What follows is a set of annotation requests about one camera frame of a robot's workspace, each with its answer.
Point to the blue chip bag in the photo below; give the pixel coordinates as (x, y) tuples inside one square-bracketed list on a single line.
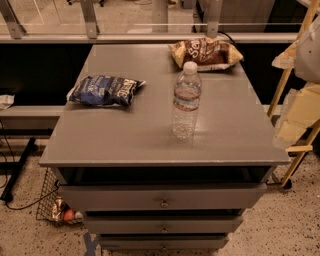
[(102, 90)]

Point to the white crumpled paper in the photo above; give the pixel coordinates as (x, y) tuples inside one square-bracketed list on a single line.
[(6, 101)]

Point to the black metal floor stand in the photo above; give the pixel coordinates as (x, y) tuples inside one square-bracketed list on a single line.
[(14, 170)]

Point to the middle grey drawer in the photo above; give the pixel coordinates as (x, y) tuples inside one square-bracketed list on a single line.
[(162, 224)]

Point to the metal railing frame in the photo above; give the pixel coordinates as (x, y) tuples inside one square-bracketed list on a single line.
[(104, 21)]

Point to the orange ball in basket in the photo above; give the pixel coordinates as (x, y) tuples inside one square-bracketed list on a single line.
[(69, 215)]

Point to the grey drawer cabinet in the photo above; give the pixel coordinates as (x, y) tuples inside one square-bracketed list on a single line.
[(232, 144)]

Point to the clear plastic water bottle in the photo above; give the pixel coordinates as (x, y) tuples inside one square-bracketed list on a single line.
[(186, 100)]

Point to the grey drawer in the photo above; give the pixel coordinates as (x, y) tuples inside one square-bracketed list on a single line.
[(162, 224), (162, 242), (162, 197)]

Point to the top grey drawer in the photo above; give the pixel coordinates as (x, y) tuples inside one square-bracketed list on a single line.
[(162, 197)]

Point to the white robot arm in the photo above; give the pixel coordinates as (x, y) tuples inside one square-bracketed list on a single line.
[(307, 59)]

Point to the yellow wooden ladder frame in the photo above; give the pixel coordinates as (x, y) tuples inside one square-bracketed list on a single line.
[(304, 144)]

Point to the wire mesh basket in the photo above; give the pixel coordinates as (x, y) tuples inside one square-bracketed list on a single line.
[(51, 205)]

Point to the bottom grey drawer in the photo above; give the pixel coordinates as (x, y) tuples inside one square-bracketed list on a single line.
[(162, 242)]

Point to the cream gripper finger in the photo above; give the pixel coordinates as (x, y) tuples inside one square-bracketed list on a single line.
[(286, 59), (300, 110)]

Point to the brown chip bag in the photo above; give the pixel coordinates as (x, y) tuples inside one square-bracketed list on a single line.
[(209, 54)]

